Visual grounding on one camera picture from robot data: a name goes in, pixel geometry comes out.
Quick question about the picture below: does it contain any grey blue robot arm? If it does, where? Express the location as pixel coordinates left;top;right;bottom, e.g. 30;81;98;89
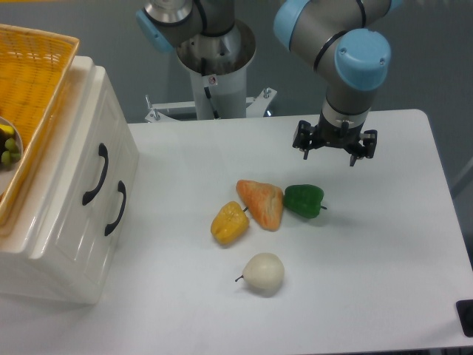
136;1;398;162

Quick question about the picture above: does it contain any black drawer handle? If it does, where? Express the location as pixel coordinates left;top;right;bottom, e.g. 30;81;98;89
82;143;109;206
104;180;127;237

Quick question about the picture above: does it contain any yellow banana toy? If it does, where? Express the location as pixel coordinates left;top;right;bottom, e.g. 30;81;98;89
0;124;16;137

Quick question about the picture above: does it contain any black bottom drawer handle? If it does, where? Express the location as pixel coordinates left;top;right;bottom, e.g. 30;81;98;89
104;180;127;237

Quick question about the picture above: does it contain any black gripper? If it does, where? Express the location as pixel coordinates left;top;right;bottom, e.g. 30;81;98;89
292;113;378;166

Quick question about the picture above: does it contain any black top drawer handle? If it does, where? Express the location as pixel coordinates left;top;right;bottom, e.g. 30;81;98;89
82;143;109;206

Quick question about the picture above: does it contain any yellow bell pepper toy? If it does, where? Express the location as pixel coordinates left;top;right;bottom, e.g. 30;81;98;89
211;201;249;246

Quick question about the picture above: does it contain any green bell pepper toy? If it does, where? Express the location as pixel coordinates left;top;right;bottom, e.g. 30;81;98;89
283;184;326;219

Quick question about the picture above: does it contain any yellow woven basket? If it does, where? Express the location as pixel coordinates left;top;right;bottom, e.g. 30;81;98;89
1;24;80;225

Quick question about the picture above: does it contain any black corner object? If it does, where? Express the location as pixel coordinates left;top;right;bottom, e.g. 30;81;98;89
455;300;473;337

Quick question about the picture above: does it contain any white drawer cabinet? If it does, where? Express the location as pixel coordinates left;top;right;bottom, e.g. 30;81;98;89
1;56;139;304

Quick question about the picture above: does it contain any white pear toy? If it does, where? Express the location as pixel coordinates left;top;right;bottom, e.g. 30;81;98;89
234;252;285;297

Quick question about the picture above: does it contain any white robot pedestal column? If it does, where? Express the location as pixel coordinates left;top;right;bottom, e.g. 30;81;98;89
177;20;256;120

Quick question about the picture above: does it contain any green grapes bunch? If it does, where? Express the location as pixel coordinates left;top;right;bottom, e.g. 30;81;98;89
1;138;21;166

